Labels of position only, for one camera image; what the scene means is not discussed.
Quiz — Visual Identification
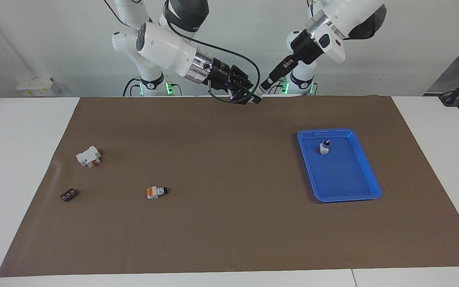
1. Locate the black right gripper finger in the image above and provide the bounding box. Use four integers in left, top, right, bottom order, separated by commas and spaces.
227, 85, 261, 105
230, 65, 255, 93

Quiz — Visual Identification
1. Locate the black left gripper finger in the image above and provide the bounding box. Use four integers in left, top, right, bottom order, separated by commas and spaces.
259, 54, 296, 91
263, 59, 298, 94

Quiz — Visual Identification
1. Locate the brown table mat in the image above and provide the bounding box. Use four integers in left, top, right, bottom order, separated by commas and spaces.
0, 95, 459, 278

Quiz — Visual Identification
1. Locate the blue plastic tray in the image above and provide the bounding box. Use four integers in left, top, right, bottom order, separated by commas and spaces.
297, 128, 383, 203

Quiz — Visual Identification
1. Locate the white circuit breaker red lever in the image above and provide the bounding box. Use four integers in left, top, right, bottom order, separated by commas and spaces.
75, 145, 102, 168

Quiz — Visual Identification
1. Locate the white cardboard box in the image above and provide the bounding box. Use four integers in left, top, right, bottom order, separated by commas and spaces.
15, 77, 61, 97

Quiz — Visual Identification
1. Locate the black base cable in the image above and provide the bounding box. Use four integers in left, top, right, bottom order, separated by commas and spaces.
122, 77, 141, 97
269, 81, 289, 96

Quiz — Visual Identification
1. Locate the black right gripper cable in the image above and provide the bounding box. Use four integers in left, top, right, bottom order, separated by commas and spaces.
165, 8, 261, 103

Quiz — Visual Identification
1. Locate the selector switch with orange base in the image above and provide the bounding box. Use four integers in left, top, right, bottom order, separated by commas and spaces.
146, 186, 169, 200

